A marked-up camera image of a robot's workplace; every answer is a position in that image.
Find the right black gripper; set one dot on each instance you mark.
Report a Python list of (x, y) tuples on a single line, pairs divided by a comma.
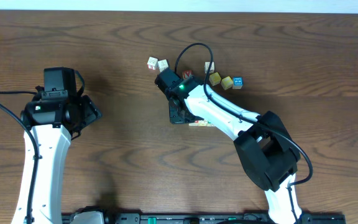
[(176, 118)]

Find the cream picture block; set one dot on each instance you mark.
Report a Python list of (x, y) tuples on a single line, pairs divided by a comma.
[(202, 123)]

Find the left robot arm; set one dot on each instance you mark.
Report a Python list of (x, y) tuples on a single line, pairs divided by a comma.
[(56, 115)]

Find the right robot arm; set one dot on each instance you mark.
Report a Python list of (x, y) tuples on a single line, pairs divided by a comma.
[(265, 149)]

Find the red A letter block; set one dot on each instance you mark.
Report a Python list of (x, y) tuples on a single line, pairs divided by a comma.
[(186, 74)]

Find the yellow block left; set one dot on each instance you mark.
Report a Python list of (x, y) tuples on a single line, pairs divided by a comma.
[(214, 79)]

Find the yellow block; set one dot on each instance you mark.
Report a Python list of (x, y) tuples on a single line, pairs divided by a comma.
[(227, 83), (214, 79)]

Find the white B letter block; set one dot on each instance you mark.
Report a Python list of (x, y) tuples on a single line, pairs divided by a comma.
[(209, 67)]

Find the yellow block right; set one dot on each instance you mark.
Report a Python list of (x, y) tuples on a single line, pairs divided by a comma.
[(227, 83)]

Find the white block red side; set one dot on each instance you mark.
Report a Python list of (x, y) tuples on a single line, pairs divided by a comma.
[(152, 63)]

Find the blue picture block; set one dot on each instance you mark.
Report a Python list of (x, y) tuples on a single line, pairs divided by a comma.
[(237, 83)]

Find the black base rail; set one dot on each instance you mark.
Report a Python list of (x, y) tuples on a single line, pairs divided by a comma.
[(135, 218)]

